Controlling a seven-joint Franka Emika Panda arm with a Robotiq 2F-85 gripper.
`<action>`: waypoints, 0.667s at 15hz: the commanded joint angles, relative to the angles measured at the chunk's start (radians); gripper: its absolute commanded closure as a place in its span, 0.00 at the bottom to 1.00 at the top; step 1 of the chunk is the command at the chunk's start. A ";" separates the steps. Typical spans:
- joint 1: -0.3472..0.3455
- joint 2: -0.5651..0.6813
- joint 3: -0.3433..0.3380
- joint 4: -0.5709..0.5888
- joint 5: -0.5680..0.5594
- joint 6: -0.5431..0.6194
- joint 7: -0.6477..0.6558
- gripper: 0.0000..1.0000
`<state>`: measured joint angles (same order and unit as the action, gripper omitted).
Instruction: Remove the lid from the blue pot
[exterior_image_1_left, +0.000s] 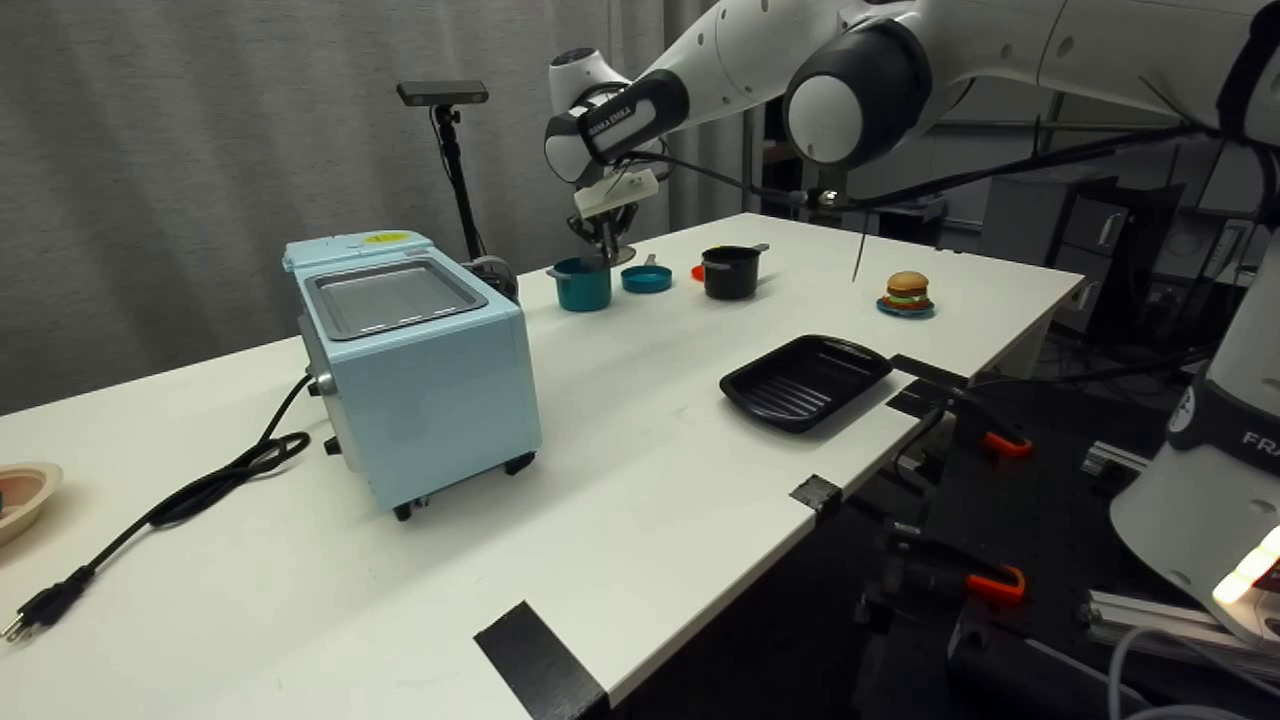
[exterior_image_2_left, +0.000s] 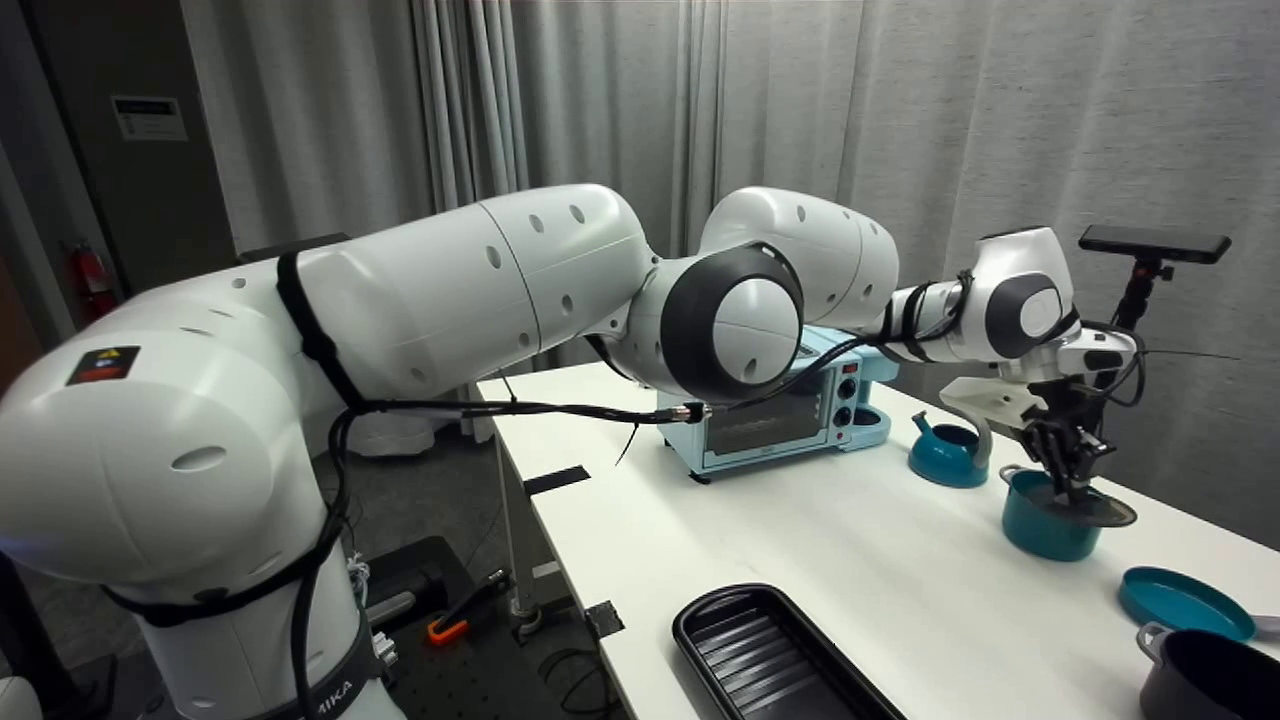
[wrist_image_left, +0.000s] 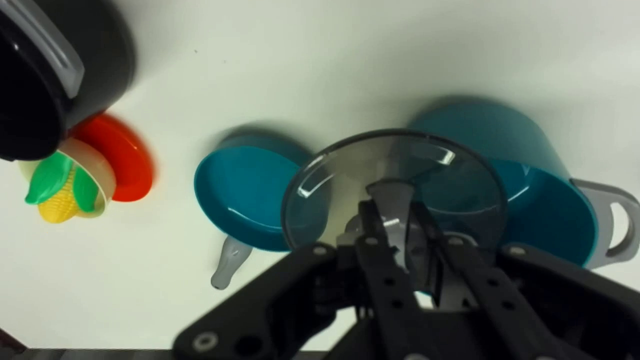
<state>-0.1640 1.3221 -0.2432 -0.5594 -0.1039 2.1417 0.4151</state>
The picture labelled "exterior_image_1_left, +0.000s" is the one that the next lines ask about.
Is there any camera on mount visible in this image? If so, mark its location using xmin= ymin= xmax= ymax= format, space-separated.
xmin=396 ymin=79 xmax=491 ymax=264

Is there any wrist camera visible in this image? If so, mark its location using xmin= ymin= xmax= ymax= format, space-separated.
xmin=573 ymin=168 xmax=660 ymax=220

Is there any blue pot lid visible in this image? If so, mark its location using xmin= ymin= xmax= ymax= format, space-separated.
xmin=620 ymin=254 xmax=675 ymax=295

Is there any black pot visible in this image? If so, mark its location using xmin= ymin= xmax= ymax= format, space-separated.
xmin=701 ymin=242 xmax=771 ymax=301

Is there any orange black clamp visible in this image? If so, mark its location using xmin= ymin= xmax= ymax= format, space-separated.
xmin=885 ymin=535 xmax=1028 ymax=608
xmin=950 ymin=395 xmax=1035 ymax=462

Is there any black power cable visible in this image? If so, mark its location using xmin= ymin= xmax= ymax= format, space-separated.
xmin=0 ymin=371 xmax=315 ymax=644

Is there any blue pot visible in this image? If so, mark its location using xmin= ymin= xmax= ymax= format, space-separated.
xmin=545 ymin=255 xmax=613 ymax=313

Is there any grey cable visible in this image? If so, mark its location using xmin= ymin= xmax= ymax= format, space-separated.
xmin=1106 ymin=624 xmax=1280 ymax=720

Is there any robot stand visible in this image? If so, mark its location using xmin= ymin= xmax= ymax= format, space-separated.
xmin=850 ymin=345 xmax=1280 ymax=720

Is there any black tape strip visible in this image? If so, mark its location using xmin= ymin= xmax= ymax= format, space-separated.
xmin=885 ymin=353 xmax=970 ymax=421
xmin=789 ymin=474 xmax=844 ymax=514
xmin=473 ymin=600 xmax=610 ymax=720

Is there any dark cabinet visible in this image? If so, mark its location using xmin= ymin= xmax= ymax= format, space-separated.
xmin=978 ymin=174 xmax=1206 ymax=336

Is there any toy burger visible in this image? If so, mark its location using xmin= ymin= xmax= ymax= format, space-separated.
xmin=883 ymin=271 xmax=934 ymax=310

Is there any black grill tray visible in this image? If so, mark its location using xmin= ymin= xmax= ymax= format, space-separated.
xmin=718 ymin=334 xmax=895 ymax=435

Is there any light blue toaster oven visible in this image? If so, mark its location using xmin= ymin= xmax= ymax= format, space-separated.
xmin=281 ymin=229 xmax=544 ymax=523

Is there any beige bowl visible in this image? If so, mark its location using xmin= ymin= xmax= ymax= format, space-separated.
xmin=0 ymin=461 xmax=64 ymax=547

